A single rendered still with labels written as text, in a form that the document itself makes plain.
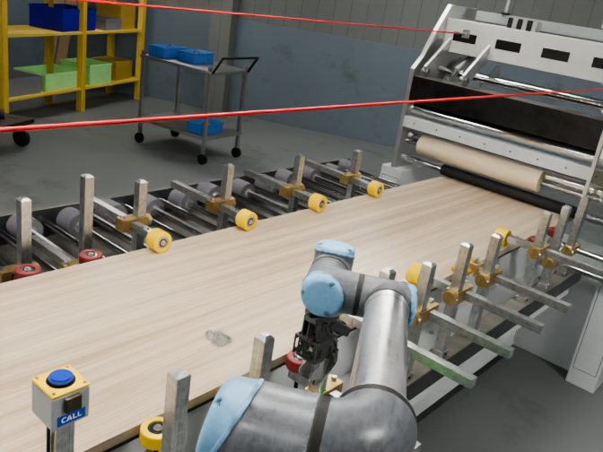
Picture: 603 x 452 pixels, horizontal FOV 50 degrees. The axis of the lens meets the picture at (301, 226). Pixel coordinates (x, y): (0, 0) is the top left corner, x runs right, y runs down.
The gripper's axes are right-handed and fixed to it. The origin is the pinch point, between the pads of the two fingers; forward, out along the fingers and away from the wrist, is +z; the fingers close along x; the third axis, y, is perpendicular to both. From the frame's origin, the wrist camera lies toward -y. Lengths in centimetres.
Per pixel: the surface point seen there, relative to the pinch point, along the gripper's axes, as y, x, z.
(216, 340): -1.8, -37.9, 8.7
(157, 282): -11, -78, 10
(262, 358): 14.5, -6.1, -8.2
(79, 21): -317, -643, -14
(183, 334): 2.7, -47.2, 9.8
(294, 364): -12.6, -16.8, 9.7
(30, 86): -242, -612, 57
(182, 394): 37.9, -6.1, -8.4
